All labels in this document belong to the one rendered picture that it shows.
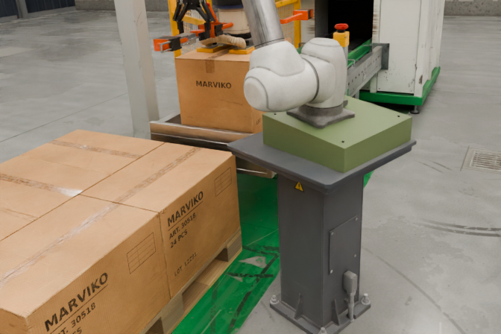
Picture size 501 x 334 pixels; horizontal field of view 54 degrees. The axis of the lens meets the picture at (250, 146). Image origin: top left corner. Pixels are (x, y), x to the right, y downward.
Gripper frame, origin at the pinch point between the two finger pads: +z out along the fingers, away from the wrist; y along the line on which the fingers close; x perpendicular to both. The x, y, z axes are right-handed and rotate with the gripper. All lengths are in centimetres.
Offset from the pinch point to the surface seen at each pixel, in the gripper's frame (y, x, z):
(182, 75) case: 15.8, -9.8, 21.7
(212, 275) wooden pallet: -16, 28, 106
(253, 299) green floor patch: -39, 33, 108
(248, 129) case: -18, -12, 47
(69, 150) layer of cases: 61, 28, 53
